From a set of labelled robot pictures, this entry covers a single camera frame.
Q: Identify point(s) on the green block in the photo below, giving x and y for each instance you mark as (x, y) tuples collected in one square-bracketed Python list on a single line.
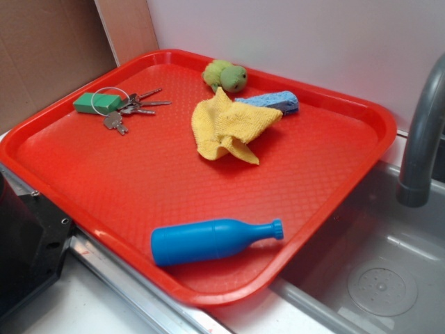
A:
[(97, 103)]

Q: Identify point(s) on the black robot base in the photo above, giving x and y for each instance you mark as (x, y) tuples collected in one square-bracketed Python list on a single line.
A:
[(35, 235)]

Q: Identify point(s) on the red plastic tray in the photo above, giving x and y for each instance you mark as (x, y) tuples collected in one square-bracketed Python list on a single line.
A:
[(119, 188)]

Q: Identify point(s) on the yellow cloth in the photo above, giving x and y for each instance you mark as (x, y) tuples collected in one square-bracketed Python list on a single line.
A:
[(221, 126)]

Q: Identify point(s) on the blue plastic bottle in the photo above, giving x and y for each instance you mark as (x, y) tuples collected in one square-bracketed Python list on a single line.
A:
[(209, 240)]

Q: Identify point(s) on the blue sponge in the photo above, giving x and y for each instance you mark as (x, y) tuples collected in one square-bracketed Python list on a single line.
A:
[(285, 101)]

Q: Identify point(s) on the green plush turtle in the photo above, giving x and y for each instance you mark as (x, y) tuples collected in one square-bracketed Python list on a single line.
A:
[(223, 74)]

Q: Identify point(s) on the silver key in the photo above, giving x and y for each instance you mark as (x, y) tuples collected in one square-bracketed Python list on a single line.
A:
[(139, 97), (156, 103), (114, 121), (133, 110)]

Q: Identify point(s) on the wooden board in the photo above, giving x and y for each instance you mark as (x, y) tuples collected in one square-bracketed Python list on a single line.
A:
[(129, 28)]

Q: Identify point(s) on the grey sink basin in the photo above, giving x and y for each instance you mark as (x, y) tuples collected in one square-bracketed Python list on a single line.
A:
[(374, 266)]

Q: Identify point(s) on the grey faucet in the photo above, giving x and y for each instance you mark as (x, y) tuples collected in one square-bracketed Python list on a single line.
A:
[(423, 158)]

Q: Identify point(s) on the cardboard panel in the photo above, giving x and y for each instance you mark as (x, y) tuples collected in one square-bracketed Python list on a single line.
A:
[(48, 50)]

